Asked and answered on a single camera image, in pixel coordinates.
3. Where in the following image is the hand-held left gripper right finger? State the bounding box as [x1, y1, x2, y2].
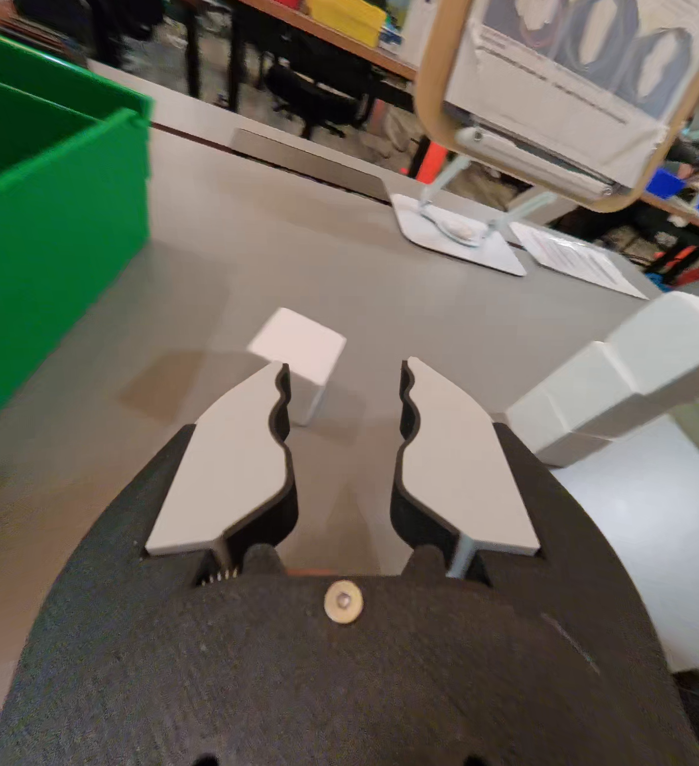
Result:
[390, 357, 541, 579]

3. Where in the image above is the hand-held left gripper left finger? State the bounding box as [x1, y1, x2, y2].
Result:
[145, 361, 299, 567]

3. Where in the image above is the grey desk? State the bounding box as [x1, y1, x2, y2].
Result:
[0, 60, 699, 737]

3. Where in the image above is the laminated paper sheet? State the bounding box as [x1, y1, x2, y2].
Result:
[508, 221, 649, 300]

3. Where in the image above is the green plastic bin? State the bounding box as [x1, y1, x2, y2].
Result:
[0, 23, 154, 450]

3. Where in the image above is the orange traffic cone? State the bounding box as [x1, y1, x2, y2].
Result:
[415, 140, 449, 183]

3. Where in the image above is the wooden document stand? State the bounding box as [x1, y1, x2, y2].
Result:
[388, 0, 699, 277]

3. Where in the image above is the black office chair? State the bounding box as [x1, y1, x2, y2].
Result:
[264, 60, 374, 140]

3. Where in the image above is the printed instruction sheet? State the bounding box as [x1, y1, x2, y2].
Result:
[445, 0, 694, 189]

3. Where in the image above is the yellow plastic bin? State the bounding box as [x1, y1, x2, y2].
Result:
[304, 0, 389, 49]

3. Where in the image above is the dark desk cable cover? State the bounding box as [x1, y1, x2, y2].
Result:
[230, 127, 392, 201]

